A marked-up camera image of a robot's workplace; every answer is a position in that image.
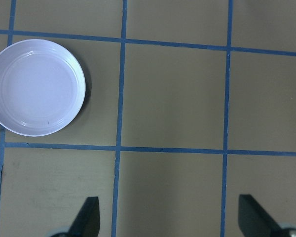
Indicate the lavender round plate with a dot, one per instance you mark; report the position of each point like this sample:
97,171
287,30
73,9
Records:
37,89

